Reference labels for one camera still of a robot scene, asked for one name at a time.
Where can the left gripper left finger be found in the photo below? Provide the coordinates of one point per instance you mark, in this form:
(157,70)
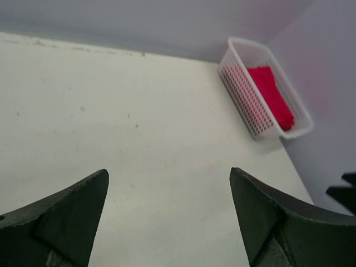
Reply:
(58,230)

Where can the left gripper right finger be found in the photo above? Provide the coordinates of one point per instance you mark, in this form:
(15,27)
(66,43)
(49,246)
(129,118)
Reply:
(281,230)

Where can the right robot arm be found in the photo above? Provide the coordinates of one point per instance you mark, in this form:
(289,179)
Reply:
(343,194)

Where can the white plastic basket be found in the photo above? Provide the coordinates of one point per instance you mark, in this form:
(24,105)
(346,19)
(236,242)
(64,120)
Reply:
(242,54)

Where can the red folded t shirt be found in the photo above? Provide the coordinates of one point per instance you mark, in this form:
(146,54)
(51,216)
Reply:
(264,79)

